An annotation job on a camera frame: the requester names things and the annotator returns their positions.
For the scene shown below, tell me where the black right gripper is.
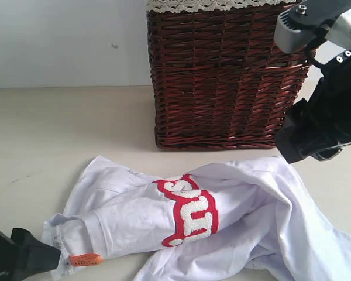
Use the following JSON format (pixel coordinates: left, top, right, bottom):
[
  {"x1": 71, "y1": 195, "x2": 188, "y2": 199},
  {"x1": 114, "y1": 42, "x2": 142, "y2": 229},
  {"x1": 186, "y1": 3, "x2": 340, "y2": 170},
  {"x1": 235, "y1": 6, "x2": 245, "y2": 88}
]
[{"x1": 274, "y1": 50, "x2": 351, "y2": 164}]

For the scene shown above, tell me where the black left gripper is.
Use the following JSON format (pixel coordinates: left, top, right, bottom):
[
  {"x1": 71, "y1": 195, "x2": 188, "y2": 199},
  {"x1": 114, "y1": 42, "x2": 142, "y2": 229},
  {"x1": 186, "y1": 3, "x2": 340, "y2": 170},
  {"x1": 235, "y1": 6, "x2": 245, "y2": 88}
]
[{"x1": 0, "y1": 228, "x2": 61, "y2": 280}]

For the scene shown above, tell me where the white t-shirt with red lettering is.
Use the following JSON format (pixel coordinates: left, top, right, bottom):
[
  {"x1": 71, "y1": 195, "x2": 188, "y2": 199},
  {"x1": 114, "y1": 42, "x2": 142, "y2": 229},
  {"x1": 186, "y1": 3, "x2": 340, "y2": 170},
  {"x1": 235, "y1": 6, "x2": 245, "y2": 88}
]
[{"x1": 42, "y1": 156, "x2": 351, "y2": 280}]

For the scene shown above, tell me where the brown wicker basket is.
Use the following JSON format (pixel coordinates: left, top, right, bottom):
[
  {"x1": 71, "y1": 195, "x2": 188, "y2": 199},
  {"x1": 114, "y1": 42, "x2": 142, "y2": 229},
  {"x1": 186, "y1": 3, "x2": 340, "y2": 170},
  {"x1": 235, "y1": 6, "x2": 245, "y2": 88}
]
[{"x1": 146, "y1": 4, "x2": 309, "y2": 150}]

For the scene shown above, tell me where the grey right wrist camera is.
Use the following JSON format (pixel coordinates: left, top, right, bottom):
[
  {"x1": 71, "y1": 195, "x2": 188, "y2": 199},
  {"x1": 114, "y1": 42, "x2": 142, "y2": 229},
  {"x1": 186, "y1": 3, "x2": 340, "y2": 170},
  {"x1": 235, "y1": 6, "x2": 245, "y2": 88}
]
[{"x1": 274, "y1": 1, "x2": 351, "y2": 53}]

